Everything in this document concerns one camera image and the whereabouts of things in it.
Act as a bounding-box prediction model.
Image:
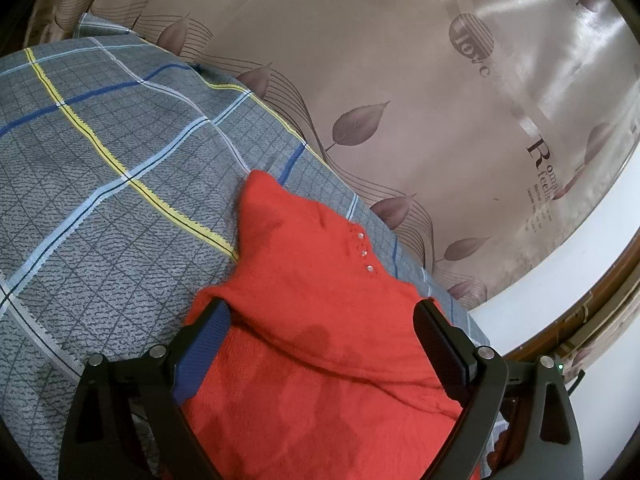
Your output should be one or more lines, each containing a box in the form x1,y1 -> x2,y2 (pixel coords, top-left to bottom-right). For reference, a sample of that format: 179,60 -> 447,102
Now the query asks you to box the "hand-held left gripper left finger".
57,296 -> 233,480

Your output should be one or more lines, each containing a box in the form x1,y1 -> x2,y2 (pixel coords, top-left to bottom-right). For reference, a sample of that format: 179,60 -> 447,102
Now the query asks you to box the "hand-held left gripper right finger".
412,299 -> 586,480

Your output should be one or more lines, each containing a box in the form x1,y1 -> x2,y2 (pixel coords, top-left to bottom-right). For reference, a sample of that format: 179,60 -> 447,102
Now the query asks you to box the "red knitted sweater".
177,170 -> 483,480

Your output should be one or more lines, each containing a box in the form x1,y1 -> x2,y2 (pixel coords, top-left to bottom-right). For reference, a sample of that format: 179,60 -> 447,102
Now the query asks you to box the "grey plaid bed sheet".
0,12 -> 491,480

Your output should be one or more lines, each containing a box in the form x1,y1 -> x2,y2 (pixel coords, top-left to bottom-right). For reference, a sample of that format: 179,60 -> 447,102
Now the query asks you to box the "beige leaf-print curtain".
25,0 -> 640,311

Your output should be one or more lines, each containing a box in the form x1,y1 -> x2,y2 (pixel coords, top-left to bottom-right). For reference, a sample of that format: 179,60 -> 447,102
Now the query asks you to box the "brown wooden frame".
500,230 -> 640,361

